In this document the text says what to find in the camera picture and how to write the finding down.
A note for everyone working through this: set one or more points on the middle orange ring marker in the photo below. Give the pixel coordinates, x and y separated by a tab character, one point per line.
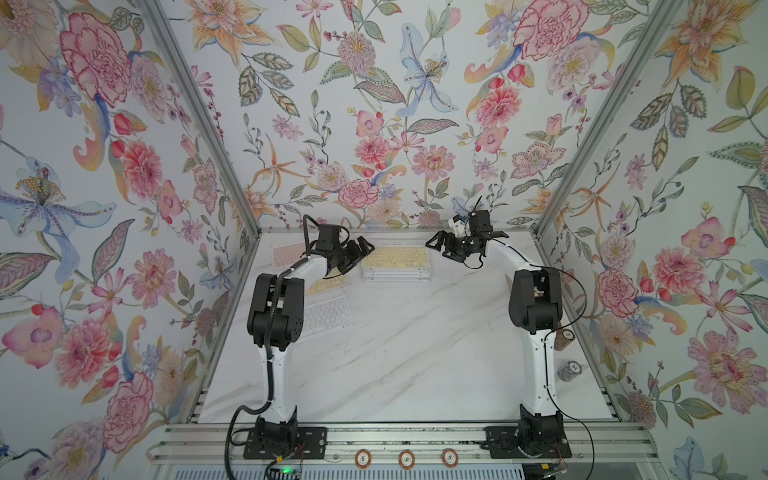
406	460

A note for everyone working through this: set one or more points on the silver patterned can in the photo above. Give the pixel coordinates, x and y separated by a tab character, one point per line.
569	371

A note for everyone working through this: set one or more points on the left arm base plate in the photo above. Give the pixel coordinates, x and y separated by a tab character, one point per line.
283	440

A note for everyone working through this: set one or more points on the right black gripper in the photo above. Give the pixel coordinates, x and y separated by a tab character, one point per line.
449	251

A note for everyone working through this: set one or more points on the left orange ring marker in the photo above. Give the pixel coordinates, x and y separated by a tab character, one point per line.
363	459

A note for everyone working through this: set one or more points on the white keyboard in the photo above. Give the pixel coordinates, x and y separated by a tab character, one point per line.
328	315
395	276

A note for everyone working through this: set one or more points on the aluminium front rail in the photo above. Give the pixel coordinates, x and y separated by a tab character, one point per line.
590	443

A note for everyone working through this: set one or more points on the orange ring marker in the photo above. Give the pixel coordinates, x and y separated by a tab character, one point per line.
450	458
406	460
363	459

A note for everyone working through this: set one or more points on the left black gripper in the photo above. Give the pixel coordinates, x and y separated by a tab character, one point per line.
354	253

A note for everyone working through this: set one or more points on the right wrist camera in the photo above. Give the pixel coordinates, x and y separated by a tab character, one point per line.
460	232

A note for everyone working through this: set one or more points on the right orange ring marker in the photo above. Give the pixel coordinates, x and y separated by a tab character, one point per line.
450	458

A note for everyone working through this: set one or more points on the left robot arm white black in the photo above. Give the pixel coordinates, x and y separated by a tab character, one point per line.
276	316

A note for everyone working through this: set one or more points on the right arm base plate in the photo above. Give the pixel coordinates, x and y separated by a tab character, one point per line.
504	444

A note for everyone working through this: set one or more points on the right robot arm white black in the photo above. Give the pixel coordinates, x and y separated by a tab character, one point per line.
535	307

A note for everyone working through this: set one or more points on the brown cylindrical can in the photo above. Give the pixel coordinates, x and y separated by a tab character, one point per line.
563	339

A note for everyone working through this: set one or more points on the pink keyboard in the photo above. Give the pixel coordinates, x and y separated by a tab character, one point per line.
285	255
407	273

